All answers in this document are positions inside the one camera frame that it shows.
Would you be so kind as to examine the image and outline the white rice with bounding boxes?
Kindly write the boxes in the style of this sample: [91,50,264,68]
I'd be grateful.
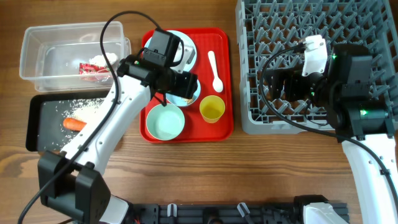
[37,98,104,151]

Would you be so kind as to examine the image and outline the green bowl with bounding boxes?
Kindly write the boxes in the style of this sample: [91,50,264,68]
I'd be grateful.
[146,104,185,141]

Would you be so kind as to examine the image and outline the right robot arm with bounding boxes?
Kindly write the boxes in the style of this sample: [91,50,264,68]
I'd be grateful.
[259,40,397,223]

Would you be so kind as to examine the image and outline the light blue bowl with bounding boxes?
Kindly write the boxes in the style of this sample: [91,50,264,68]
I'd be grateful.
[166,80,201,107]

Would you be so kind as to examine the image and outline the red snack wrapper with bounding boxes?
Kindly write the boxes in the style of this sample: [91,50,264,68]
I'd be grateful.
[79,63,112,83]

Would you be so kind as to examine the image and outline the orange carrot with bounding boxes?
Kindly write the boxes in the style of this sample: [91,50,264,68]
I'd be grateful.
[63,118,86,131]

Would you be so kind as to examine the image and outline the red serving tray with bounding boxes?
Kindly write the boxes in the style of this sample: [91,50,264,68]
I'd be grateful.
[139,27,234,144]

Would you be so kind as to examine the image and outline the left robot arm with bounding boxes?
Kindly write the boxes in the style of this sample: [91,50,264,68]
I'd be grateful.
[38,55,198,223]

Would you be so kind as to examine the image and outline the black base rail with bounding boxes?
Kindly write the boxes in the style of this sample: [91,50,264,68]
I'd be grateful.
[127,203,303,224]

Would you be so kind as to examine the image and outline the black tray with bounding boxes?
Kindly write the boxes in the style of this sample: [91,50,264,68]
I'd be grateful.
[25,90,108,152]

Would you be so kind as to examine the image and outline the white tissue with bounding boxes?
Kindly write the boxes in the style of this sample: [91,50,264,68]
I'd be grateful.
[89,52,119,67]

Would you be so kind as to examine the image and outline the clear plastic bin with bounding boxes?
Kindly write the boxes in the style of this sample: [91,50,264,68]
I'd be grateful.
[19,22,113,92]

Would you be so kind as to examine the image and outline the yellow cup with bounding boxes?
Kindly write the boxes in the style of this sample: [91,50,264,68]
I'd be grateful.
[200,95,226,123]

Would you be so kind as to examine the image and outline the white plastic spoon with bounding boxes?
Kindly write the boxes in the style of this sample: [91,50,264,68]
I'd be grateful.
[208,51,223,93]

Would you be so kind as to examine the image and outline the brown food scrap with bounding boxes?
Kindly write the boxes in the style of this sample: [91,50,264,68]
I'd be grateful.
[182,98,193,105]

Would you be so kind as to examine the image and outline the grey dishwasher rack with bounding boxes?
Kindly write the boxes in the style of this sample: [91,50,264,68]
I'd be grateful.
[235,0,397,134]

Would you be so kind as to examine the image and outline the light blue plate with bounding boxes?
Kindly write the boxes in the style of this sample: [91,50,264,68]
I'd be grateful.
[144,30,197,73]

